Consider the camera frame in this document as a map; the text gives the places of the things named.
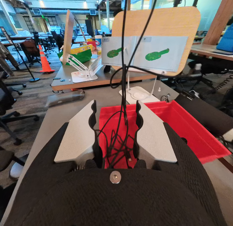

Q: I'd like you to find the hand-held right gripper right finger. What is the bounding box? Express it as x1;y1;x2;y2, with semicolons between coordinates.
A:
133;100;178;165

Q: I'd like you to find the grey desk with wood edge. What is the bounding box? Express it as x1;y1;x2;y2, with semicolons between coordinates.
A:
51;60;158;91

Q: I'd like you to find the paper sheet with green shape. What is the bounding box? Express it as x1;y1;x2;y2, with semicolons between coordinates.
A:
101;36;137;66
134;36;188;72

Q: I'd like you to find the white board stand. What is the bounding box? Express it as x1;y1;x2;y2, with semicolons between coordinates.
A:
119;71;165;105

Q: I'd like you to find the white wipes canister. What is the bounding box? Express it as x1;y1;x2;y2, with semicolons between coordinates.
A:
95;35;103;57

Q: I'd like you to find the clear acrylic sign holder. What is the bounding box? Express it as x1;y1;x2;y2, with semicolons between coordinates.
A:
89;57;104;75

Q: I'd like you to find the black pole stand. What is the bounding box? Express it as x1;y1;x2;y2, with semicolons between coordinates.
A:
0;26;40;82

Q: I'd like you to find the black braided usb cable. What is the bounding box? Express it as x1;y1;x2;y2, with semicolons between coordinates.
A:
98;0;159;168

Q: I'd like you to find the black coiled cord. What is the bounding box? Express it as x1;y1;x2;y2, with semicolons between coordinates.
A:
215;78;233;90

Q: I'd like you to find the orange traffic cone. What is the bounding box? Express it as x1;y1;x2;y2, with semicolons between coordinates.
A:
38;45;55;73

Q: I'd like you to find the black office chair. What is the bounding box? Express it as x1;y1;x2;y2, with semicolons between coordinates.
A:
187;53;233;95
0;80;39;145

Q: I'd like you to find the red plastic bin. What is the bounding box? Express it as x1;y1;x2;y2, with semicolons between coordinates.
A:
99;100;231;169

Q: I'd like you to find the person's white shoe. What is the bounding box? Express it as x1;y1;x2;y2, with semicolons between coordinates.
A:
9;162;24;179

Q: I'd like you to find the dark flat pad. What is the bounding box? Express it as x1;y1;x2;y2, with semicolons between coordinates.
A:
175;93;233;137

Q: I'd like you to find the wood topped desk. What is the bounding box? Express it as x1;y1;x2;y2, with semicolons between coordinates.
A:
189;44;233;61

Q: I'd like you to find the rounded wooden board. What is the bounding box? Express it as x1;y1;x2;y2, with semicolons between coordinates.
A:
111;6;201;77

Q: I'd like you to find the tall thin wooden board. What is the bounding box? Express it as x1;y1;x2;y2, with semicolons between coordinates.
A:
62;10;75;65

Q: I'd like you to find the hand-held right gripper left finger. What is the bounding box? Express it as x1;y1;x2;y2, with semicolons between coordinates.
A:
54;100;103;164

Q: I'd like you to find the green plastic bin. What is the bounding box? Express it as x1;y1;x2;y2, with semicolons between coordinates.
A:
57;48;92;66

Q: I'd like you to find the yellow cardboard box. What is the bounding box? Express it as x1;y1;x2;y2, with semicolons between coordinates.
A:
70;44;93;54

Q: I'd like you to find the brown backed office chair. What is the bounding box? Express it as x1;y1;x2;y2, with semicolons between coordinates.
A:
21;39;41;66

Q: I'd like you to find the black monitor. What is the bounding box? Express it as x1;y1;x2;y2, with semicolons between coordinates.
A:
85;19;94;37

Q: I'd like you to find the small black labelled device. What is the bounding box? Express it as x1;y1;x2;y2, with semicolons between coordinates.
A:
182;90;196;101

